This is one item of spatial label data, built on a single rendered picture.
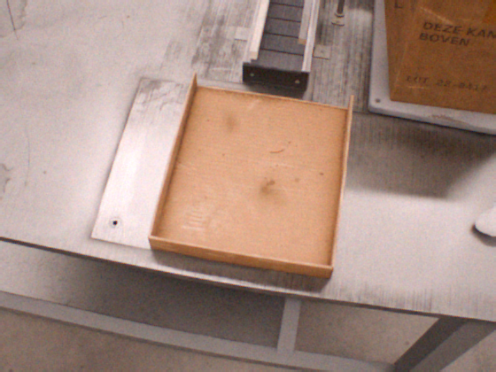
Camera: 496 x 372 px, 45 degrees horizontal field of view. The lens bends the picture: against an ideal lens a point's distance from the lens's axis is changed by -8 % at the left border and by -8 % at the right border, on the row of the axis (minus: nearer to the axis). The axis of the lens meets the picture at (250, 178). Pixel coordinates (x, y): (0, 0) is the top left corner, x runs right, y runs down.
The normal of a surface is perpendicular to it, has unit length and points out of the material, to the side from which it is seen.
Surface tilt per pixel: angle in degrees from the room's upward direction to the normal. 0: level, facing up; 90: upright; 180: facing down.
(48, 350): 0
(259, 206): 0
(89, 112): 0
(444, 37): 90
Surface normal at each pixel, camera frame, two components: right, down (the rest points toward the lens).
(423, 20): -0.10, 0.86
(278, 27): 0.02, -0.50
